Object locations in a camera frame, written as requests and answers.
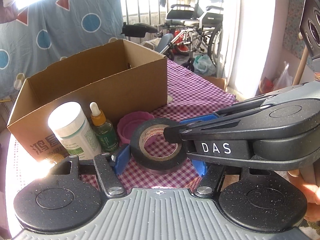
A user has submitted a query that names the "black padded seat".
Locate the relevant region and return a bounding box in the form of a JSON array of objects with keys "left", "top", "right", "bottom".
[{"left": 122, "top": 22, "right": 158, "bottom": 38}]

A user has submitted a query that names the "teal plastic bag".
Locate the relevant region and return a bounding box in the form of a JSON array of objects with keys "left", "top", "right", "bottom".
[{"left": 194, "top": 54, "right": 217, "bottom": 76}]

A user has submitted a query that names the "black tape roll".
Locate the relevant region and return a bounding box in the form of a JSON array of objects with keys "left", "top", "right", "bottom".
[{"left": 130, "top": 119, "right": 187, "bottom": 175}]

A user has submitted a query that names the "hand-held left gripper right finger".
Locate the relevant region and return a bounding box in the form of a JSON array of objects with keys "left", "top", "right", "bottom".
[{"left": 192, "top": 159, "right": 252, "bottom": 198}]

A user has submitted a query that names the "wooden stick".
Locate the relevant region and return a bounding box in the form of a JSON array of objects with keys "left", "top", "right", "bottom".
[{"left": 292, "top": 47, "right": 311, "bottom": 86}]

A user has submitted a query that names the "pink plastic cup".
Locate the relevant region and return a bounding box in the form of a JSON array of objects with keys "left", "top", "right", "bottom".
[{"left": 117, "top": 111, "right": 155, "bottom": 145}]

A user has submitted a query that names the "black folding wheelchair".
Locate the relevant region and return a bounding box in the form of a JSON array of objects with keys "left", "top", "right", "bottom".
[{"left": 164, "top": 0, "right": 225, "bottom": 63}]

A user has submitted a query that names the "white plastic bag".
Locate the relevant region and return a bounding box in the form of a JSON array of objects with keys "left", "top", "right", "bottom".
[{"left": 273, "top": 61, "right": 293, "bottom": 88}]

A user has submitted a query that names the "purple checkered tablecloth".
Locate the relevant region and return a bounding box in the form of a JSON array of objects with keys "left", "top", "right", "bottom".
[{"left": 10, "top": 57, "right": 240, "bottom": 190}]

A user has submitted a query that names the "brown cardboard box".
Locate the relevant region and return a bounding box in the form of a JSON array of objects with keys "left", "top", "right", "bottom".
[{"left": 7, "top": 39, "right": 168, "bottom": 163}]

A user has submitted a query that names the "white pill bottle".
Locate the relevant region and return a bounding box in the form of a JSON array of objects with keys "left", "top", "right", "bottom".
[{"left": 47, "top": 102, "right": 102, "bottom": 157}]

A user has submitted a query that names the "grey blue seat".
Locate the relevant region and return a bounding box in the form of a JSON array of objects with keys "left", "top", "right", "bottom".
[{"left": 156, "top": 34, "right": 173, "bottom": 54}]

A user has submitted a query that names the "person's right hand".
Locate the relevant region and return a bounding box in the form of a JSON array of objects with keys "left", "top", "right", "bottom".
[{"left": 287, "top": 170, "right": 320, "bottom": 222}]

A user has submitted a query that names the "green dropper bottle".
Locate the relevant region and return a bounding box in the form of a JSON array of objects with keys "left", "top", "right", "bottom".
[{"left": 90, "top": 102, "right": 118, "bottom": 154}]

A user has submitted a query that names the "dark red cloth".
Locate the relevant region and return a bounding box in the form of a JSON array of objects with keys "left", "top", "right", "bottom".
[{"left": 0, "top": 2, "right": 18, "bottom": 23}]

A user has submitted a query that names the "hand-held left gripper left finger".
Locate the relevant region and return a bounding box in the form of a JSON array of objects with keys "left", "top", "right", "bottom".
[{"left": 50, "top": 144, "right": 130, "bottom": 198}]

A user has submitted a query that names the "gold round jar lid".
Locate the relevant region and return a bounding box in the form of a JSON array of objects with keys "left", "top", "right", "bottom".
[{"left": 41, "top": 154, "right": 66, "bottom": 167}]

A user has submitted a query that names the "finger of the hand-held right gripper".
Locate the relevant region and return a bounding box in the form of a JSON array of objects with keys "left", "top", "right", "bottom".
[
  {"left": 179, "top": 92, "right": 278, "bottom": 127},
  {"left": 164, "top": 106, "right": 269, "bottom": 153}
]

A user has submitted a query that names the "metal railing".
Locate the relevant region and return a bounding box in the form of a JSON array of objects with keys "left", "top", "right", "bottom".
[{"left": 119, "top": 0, "right": 175, "bottom": 26}]

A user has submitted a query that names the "blue printed blanket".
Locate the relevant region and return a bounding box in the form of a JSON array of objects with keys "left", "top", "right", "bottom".
[{"left": 0, "top": 0, "right": 125, "bottom": 101}]

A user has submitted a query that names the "small cardboard box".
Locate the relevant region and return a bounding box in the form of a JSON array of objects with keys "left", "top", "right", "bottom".
[{"left": 205, "top": 76, "right": 228, "bottom": 92}]

